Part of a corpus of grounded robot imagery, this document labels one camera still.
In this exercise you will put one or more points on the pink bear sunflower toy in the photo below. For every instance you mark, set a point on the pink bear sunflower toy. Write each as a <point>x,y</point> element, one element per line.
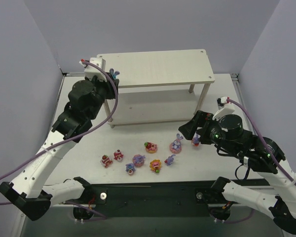
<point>155,165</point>

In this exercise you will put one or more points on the white wooden two-tier shelf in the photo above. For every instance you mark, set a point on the white wooden two-tier shelf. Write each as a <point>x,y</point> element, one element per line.
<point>189,69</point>

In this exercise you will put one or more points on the purple bunny red base toy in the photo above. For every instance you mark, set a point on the purple bunny red base toy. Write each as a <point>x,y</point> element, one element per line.
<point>195,141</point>

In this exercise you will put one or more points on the purple bunny blue bow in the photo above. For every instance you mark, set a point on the purple bunny blue bow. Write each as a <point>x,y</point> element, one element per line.
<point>114,73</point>

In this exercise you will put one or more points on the small purple bunny with strawberry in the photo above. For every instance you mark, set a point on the small purple bunny with strawberry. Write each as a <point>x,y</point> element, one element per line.
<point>130,169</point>

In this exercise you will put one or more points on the pink bear cake toy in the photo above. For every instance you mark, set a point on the pink bear cake toy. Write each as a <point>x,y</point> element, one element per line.
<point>118,155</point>

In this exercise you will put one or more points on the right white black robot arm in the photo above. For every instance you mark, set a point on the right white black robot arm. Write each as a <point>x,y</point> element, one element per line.
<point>261,155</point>

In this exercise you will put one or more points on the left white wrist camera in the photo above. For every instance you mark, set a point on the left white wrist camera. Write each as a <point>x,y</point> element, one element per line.
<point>91,68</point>

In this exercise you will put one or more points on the pink strawberry cake toy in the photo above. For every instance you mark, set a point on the pink strawberry cake toy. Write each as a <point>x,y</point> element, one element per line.
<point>105,161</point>

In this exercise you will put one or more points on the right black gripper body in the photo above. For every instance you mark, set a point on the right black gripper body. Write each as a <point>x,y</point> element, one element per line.
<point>201,127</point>

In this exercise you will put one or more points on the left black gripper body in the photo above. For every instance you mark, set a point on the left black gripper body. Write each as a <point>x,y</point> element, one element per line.
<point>108,88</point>

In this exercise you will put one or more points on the pink bear strawberry donut toy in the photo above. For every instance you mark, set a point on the pink bear strawberry donut toy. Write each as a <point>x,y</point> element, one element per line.
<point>150,147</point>

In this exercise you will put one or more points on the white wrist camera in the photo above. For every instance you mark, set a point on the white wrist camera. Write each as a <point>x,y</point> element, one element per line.
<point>224,108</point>
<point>91,68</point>

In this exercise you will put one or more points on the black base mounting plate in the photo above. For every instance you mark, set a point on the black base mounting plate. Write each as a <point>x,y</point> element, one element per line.
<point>177,199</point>

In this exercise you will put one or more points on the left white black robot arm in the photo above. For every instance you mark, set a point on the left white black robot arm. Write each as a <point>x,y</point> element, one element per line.
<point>28,191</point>

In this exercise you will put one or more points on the purple bunny sitting toy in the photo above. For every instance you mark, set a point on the purple bunny sitting toy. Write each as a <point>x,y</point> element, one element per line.
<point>169,160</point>

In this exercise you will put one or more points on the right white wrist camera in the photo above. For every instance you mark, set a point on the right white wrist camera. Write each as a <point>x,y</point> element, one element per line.
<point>224,108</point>

